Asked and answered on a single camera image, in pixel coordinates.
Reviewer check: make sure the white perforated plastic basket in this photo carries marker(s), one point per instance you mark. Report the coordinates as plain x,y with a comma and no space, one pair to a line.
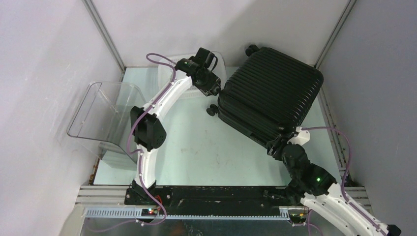
165,74

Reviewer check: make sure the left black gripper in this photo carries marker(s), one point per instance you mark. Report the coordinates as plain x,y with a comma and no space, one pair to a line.
214,80

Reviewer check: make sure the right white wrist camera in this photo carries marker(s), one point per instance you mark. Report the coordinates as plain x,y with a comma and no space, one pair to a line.
300,137

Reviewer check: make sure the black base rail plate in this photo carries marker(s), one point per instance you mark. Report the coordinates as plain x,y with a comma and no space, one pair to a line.
201,201

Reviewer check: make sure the aluminium frame rail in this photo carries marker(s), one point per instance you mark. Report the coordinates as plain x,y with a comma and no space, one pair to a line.
113,196

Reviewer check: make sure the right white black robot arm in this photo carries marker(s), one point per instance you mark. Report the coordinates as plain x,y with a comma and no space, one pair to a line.
315,188

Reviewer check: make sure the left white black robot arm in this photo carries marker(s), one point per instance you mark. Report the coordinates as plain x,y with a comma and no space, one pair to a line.
147,133

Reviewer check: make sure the black ribbed hard-shell suitcase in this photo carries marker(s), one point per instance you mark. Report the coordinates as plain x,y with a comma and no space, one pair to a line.
269,94

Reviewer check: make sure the clear acrylic bin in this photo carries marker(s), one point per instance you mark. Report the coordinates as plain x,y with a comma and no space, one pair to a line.
101,123

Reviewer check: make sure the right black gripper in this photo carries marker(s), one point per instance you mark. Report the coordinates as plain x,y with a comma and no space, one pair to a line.
278,142

